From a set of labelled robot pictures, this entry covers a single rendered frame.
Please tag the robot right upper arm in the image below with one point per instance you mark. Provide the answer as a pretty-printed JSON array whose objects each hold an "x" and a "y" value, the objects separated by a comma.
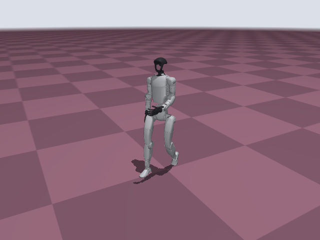
[{"x": 148, "y": 95}]

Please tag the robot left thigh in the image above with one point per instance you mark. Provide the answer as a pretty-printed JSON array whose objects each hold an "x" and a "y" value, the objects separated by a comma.
[{"x": 168, "y": 130}]

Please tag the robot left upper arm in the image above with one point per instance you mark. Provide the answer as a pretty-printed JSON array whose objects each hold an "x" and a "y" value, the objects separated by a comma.
[{"x": 171, "y": 81}]

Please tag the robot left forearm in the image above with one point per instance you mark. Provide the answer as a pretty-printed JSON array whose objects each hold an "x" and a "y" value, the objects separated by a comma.
[{"x": 168, "y": 103}]

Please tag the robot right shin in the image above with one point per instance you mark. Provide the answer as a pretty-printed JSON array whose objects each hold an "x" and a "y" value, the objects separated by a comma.
[{"x": 147, "y": 156}]

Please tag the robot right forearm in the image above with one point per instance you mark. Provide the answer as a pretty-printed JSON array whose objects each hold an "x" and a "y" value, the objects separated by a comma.
[{"x": 148, "y": 104}]

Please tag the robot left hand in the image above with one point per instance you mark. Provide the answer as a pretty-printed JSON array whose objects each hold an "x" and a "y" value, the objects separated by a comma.
[{"x": 155, "y": 111}]

